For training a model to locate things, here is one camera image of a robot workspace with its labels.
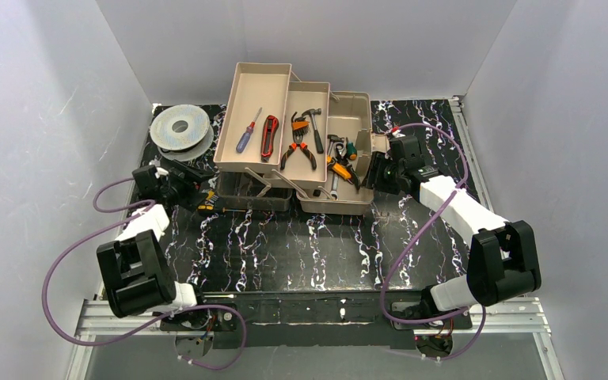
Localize yellow black hex key set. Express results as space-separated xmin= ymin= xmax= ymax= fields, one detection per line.
xmin=203 ymin=191 xmax=219 ymax=209

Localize green handled screwdriver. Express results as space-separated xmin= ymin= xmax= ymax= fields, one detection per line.
xmin=345 ymin=139 xmax=358 ymax=161

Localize steel combination wrench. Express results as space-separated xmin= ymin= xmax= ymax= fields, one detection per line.
xmin=330 ymin=146 xmax=344 ymax=200

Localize blue handled tool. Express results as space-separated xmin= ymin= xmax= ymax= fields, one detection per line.
xmin=236 ymin=107 xmax=263 ymax=154

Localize red utility knife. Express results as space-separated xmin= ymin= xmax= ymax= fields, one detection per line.
xmin=260 ymin=115 xmax=279 ymax=162

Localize beige plastic tool box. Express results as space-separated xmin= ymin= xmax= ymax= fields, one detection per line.
xmin=207 ymin=63 xmax=387 ymax=215

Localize orange black pliers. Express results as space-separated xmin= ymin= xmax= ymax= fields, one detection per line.
xmin=279 ymin=141 xmax=319 ymax=172

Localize orange hex key set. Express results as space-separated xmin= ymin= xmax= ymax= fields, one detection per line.
xmin=291 ymin=112 xmax=309 ymax=144

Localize orange yellow utility knife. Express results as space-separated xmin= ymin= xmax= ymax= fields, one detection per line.
xmin=326 ymin=157 xmax=352 ymax=181

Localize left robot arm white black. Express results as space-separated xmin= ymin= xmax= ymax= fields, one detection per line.
xmin=97 ymin=160 xmax=214 ymax=317

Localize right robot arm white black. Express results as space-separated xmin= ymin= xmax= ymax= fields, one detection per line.
xmin=363 ymin=136 xmax=542 ymax=322

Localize white filament spool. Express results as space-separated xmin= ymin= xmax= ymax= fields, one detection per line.
xmin=149 ymin=104 xmax=214 ymax=162

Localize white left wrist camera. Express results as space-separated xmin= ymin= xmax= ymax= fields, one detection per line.
xmin=154 ymin=166 xmax=169 ymax=178

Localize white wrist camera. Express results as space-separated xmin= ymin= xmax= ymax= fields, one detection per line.
xmin=154 ymin=166 xmax=169 ymax=178
xmin=390 ymin=127 xmax=405 ymax=139

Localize yellow black handled screwdriver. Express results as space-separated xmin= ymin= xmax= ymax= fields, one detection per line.
xmin=197 ymin=205 xmax=245 ymax=215

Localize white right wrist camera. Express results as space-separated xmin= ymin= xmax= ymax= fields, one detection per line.
xmin=390 ymin=127 xmax=405 ymax=139

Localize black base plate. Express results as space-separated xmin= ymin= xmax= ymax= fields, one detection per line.
xmin=158 ymin=291 xmax=473 ymax=350

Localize aluminium frame rail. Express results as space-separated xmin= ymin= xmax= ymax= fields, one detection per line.
xmin=66 ymin=297 xmax=565 ymax=379

